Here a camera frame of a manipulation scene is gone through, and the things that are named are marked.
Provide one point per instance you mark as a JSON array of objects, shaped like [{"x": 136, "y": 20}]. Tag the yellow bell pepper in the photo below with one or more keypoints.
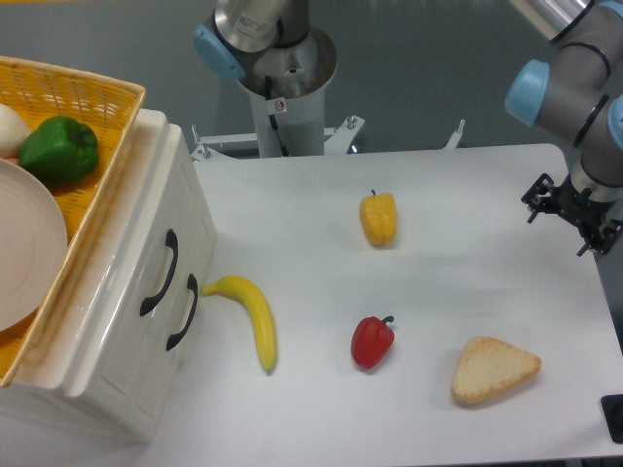
[{"x": 378, "y": 218}]

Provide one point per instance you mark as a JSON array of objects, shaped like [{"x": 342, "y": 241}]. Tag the yellow banana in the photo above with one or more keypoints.
[{"x": 243, "y": 291}]

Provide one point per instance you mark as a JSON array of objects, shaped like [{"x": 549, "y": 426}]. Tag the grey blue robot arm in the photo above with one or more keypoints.
[{"x": 564, "y": 96}]

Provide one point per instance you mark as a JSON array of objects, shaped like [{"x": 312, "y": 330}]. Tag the white onion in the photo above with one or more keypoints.
[{"x": 14, "y": 131}]

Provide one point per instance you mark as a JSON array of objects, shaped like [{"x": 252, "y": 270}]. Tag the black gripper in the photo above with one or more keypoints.
[{"x": 598, "y": 232}]

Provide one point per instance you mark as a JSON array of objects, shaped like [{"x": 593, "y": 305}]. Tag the black lower drawer handle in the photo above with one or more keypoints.
[{"x": 186, "y": 315}]

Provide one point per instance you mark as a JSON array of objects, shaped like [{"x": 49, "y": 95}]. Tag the yellow wicker basket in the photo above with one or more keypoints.
[{"x": 89, "y": 117}]

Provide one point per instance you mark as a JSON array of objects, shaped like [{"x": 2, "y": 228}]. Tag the white drawer cabinet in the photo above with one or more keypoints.
[{"x": 39, "y": 390}]

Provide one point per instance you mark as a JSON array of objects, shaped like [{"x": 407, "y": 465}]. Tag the triangular bread slice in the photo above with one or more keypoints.
[{"x": 489, "y": 367}]

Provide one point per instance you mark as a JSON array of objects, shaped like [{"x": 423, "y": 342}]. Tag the black device at edge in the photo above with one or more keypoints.
[{"x": 612, "y": 406}]

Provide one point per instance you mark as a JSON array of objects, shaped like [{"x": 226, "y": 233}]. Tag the white drawer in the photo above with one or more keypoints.
[{"x": 168, "y": 234}]

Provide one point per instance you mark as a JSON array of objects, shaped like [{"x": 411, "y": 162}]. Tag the pink plate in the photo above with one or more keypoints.
[{"x": 33, "y": 243}]

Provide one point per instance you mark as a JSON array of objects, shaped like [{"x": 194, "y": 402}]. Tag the red bell pepper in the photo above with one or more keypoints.
[{"x": 371, "y": 341}]

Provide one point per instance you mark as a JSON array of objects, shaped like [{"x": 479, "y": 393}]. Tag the green bell pepper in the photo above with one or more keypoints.
[{"x": 60, "y": 150}]

